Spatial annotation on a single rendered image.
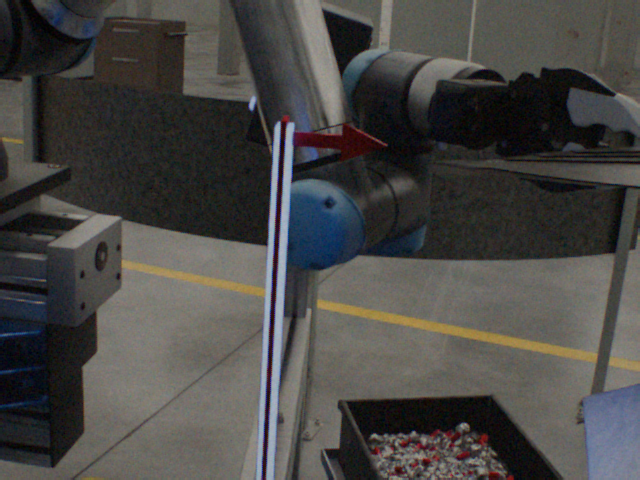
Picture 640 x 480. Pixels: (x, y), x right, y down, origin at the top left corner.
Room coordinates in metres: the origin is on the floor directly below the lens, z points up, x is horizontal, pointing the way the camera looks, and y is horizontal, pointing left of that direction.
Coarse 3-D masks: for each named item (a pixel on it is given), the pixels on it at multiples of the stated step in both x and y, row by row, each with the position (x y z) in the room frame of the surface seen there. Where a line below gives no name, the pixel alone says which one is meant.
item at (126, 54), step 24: (120, 24) 7.19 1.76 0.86; (144, 24) 7.13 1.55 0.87; (168, 24) 7.22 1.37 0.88; (96, 48) 7.26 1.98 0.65; (120, 48) 7.19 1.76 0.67; (144, 48) 7.12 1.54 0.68; (168, 48) 7.23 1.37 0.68; (96, 72) 7.25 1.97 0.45; (120, 72) 7.18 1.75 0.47; (144, 72) 7.12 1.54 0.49; (168, 72) 7.24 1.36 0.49
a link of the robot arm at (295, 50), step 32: (256, 0) 0.72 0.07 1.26; (288, 0) 0.72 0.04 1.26; (256, 32) 0.72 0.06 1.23; (288, 32) 0.72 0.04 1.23; (320, 32) 0.73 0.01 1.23; (256, 64) 0.72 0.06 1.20; (288, 64) 0.71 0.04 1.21; (320, 64) 0.72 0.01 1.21; (256, 96) 0.73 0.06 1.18; (288, 96) 0.71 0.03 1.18; (320, 96) 0.71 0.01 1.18; (320, 128) 0.71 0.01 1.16; (320, 160) 0.70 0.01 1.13; (352, 160) 0.71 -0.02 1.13; (320, 192) 0.68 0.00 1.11; (352, 192) 0.70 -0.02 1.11; (384, 192) 0.74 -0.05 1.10; (288, 224) 0.68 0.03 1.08; (320, 224) 0.67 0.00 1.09; (352, 224) 0.68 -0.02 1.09; (384, 224) 0.73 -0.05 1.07; (288, 256) 0.68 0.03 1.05; (320, 256) 0.67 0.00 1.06; (352, 256) 0.70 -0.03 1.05
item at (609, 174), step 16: (464, 160) 0.51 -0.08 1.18; (496, 160) 0.51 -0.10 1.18; (512, 160) 0.51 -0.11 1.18; (528, 160) 0.51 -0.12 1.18; (544, 160) 0.51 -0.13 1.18; (560, 160) 0.51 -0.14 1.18; (576, 160) 0.51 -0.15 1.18; (592, 160) 0.51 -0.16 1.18; (608, 160) 0.51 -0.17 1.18; (624, 160) 0.51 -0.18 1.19; (448, 176) 0.63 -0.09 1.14; (464, 176) 0.64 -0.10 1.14; (512, 176) 0.44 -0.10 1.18; (528, 176) 0.43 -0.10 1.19; (544, 176) 0.43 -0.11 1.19; (560, 176) 0.44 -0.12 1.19; (576, 176) 0.45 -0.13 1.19; (592, 176) 0.45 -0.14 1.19; (608, 176) 0.46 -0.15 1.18; (624, 176) 0.46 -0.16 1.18
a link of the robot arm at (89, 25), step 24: (24, 0) 0.99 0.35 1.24; (48, 0) 0.99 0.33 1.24; (72, 0) 0.99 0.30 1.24; (96, 0) 1.00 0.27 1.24; (24, 24) 0.99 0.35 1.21; (48, 24) 0.99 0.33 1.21; (72, 24) 1.01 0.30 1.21; (96, 24) 1.04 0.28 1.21; (24, 48) 0.99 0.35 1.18; (48, 48) 1.02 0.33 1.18; (72, 48) 1.03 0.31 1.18; (24, 72) 1.02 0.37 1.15; (48, 72) 1.07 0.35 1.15
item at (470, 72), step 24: (480, 72) 0.75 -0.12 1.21; (504, 96) 0.69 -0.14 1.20; (528, 96) 0.67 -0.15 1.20; (552, 96) 0.66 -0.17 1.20; (504, 120) 0.69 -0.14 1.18; (528, 120) 0.67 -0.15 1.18; (552, 120) 0.65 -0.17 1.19; (480, 144) 0.75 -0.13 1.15; (504, 144) 0.68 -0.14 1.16; (528, 144) 0.66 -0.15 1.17; (552, 144) 0.65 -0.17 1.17; (600, 144) 0.69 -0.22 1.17
